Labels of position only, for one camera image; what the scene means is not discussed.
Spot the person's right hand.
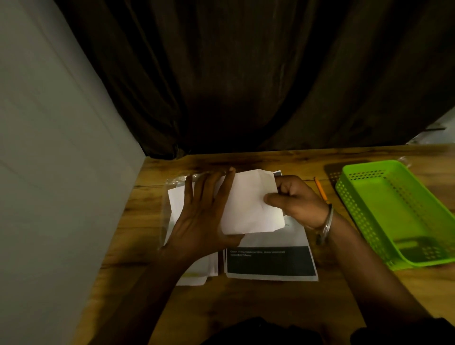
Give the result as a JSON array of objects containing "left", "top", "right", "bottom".
[{"left": 263, "top": 175, "right": 333, "bottom": 230}]

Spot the silver metal bangle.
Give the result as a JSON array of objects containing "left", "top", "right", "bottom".
[{"left": 316, "top": 204, "right": 335, "bottom": 246}]

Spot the orange pencil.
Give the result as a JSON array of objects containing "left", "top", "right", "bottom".
[{"left": 314, "top": 177, "right": 332, "bottom": 205}]

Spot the dark brown curtain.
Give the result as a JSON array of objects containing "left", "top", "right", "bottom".
[{"left": 53, "top": 0, "right": 455, "bottom": 160}]

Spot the white paper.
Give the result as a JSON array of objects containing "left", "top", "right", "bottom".
[{"left": 213, "top": 169, "right": 286, "bottom": 235}]

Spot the person's left forearm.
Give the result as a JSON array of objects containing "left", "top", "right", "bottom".
[{"left": 88, "top": 247, "right": 200, "bottom": 345}]

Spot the printed sheet with dark band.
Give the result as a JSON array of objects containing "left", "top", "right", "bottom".
[{"left": 223, "top": 171, "right": 319, "bottom": 282}]

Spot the person's left hand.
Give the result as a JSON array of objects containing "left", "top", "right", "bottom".
[{"left": 162, "top": 168, "right": 245, "bottom": 266}]

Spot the person's right forearm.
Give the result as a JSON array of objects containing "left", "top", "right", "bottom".
[{"left": 325, "top": 213, "right": 436, "bottom": 329}]

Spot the green perforated plastic basket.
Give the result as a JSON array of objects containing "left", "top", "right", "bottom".
[{"left": 335, "top": 160, "right": 455, "bottom": 271}]

